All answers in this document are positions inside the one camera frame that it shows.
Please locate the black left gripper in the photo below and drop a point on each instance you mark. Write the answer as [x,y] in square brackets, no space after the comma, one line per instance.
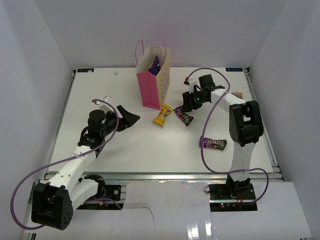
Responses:
[127,120]

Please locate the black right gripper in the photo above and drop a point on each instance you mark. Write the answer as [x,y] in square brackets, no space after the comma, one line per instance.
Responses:
[188,107]

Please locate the brown purple m&m's packet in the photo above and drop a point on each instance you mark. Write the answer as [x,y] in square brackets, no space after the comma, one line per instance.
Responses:
[218,144]
[184,117]

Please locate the yellow m&m's packet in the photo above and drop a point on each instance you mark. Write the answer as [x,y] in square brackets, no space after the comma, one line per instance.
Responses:
[164,112]
[238,94]

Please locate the blue purple snack bag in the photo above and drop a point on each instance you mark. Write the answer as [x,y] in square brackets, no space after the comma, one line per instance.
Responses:
[155,67]

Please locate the brown purple M&M's packet front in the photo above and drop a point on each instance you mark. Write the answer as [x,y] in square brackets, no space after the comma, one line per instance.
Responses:
[218,144]

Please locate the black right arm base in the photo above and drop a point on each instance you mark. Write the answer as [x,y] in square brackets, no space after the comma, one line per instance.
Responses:
[221,199]

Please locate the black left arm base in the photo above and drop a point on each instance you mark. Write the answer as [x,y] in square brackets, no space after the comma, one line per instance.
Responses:
[102,199]

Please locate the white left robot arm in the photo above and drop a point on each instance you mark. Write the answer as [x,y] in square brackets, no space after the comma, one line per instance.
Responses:
[54,202]

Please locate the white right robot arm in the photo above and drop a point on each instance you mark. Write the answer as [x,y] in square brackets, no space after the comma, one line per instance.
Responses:
[245,124]

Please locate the beige pink paper bag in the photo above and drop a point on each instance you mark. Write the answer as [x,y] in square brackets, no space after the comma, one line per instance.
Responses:
[153,89]

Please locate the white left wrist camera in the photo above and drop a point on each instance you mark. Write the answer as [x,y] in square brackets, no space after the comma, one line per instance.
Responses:
[101,103]

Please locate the aluminium table edge rail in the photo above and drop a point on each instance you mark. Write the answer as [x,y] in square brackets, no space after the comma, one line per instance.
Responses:
[173,176]

